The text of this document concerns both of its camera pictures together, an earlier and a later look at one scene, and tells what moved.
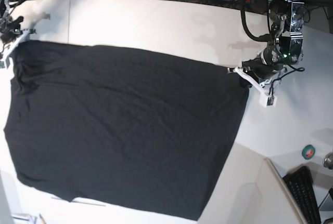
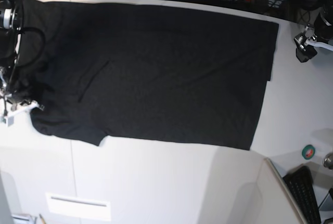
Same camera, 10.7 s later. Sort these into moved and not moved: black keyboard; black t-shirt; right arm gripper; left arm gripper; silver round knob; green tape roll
Moved: left arm gripper; black t-shirt; right arm gripper
Not moved: black keyboard; silver round knob; green tape roll
